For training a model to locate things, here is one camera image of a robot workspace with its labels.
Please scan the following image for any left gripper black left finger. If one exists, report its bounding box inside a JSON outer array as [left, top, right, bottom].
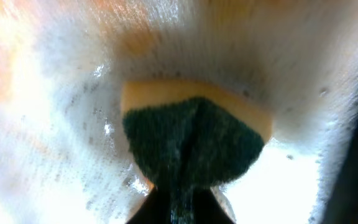
[[126, 187, 171, 224]]

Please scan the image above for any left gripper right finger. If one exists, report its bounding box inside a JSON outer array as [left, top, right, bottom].
[[193, 189, 234, 224]]

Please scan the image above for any green yellow sponge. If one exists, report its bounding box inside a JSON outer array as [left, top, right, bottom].
[[121, 80, 273, 223]]

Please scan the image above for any rectangular soapy metal tray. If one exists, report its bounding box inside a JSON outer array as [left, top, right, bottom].
[[0, 1, 358, 223]]

